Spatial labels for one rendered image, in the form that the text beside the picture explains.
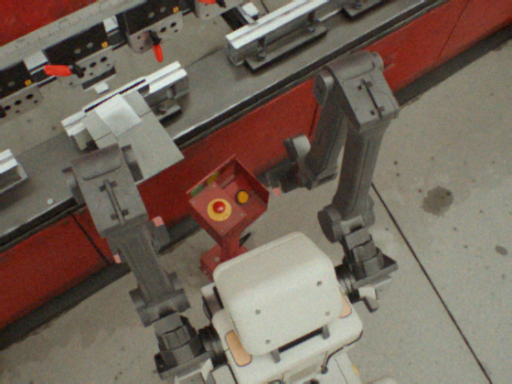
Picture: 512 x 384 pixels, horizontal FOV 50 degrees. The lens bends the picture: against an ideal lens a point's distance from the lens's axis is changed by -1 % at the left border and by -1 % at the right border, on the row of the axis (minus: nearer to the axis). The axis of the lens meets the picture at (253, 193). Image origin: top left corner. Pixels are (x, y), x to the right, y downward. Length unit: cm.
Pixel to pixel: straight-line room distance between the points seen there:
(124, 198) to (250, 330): 36
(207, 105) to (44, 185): 54
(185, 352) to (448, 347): 159
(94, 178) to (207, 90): 100
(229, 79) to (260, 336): 100
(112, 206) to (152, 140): 76
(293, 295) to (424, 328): 155
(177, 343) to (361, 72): 62
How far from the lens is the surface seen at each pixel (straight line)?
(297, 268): 102
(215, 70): 184
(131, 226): 84
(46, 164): 175
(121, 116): 162
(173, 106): 173
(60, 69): 137
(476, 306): 263
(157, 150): 155
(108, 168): 84
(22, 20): 129
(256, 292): 100
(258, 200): 180
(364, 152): 98
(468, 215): 275
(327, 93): 93
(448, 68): 308
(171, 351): 114
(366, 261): 120
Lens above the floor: 236
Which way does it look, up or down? 66 degrees down
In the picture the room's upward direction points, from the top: 4 degrees clockwise
